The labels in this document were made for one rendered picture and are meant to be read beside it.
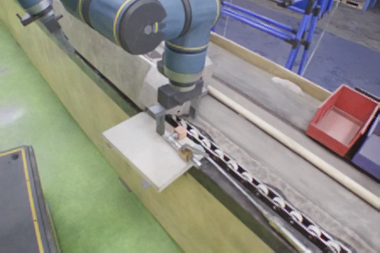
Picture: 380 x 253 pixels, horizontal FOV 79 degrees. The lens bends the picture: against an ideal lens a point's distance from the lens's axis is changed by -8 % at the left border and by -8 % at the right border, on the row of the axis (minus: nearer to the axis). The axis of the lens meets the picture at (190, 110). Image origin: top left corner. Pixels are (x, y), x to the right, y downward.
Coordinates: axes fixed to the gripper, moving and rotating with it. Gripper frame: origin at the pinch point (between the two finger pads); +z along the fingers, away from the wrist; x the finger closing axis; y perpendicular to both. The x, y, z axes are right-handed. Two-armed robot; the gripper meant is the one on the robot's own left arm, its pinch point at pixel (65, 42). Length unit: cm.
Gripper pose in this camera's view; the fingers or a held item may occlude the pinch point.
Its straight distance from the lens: 115.5
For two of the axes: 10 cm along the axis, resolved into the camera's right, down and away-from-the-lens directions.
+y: 8.0, -5.7, 1.8
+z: 2.6, 6.1, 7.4
